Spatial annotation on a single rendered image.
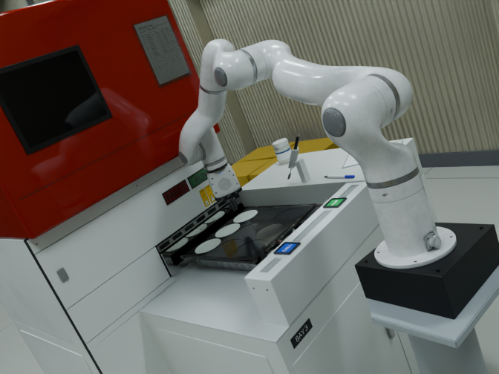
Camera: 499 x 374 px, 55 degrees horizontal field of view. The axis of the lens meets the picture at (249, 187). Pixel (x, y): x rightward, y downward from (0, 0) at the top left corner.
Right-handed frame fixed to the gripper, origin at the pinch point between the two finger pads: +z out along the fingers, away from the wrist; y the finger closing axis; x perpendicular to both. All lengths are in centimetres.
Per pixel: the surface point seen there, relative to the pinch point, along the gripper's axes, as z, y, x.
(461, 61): 17, 198, 143
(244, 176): 55, 35, 239
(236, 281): 16.0, -10.4, -25.8
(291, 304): 12, 0, -60
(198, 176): -12.3, -7.2, 11.7
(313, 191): 4.2, 27.7, -10.4
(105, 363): 23, -59, -25
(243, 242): 8.0, -2.7, -17.5
